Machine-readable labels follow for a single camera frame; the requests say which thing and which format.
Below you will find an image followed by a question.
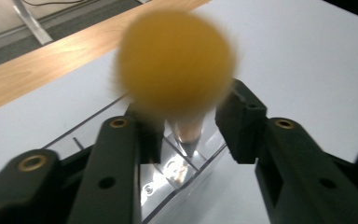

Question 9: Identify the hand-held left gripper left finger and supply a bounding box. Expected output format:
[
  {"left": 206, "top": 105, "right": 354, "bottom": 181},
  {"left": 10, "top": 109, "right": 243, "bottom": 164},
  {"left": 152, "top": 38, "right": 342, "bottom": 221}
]
[{"left": 68, "top": 102, "right": 166, "bottom": 224}]

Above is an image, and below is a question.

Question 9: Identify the wooden table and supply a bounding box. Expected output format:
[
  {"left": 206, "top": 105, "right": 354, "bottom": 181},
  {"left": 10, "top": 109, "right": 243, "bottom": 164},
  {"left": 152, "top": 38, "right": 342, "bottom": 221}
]
[{"left": 0, "top": 0, "right": 213, "bottom": 117}]

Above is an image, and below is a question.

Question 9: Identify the makeup brush with dark handle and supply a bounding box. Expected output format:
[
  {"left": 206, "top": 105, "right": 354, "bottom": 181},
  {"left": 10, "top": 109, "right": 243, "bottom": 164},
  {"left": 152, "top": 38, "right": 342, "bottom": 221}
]
[{"left": 113, "top": 8, "right": 239, "bottom": 158}]

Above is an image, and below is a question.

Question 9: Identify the black floor cable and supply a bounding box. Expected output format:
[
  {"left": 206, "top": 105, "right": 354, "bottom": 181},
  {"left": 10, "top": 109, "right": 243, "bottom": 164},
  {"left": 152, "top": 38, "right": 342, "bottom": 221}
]
[{"left": 21, "top": 0, "right": 87, "bottom": 7}]

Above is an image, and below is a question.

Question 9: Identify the clear acrylic organizer box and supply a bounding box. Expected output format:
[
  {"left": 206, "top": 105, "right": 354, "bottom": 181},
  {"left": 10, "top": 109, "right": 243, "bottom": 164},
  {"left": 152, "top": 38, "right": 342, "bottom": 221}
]
[{"left": 43, "top": 92, "right": 231, "bottom": 224}]

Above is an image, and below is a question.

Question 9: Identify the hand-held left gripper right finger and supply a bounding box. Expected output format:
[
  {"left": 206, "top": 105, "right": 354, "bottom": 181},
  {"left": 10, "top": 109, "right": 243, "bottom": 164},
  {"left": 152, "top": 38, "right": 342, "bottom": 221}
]
[{"left": 214, "top": 78, "right": 358, "bottom": 224}]

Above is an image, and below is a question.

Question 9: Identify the white table mat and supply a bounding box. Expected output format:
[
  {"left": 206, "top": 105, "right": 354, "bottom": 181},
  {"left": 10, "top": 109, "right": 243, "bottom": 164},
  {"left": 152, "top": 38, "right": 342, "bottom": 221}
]
[{"left": 0, "top": 0, "right": 358, "bottom": 224}]

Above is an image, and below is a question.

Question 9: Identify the white desk frame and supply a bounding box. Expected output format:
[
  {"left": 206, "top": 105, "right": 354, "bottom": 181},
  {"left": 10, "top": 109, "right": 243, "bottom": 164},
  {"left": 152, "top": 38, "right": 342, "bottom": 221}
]
[{"left": 11, "top": 0, "right": 54, "bottom": 47}]

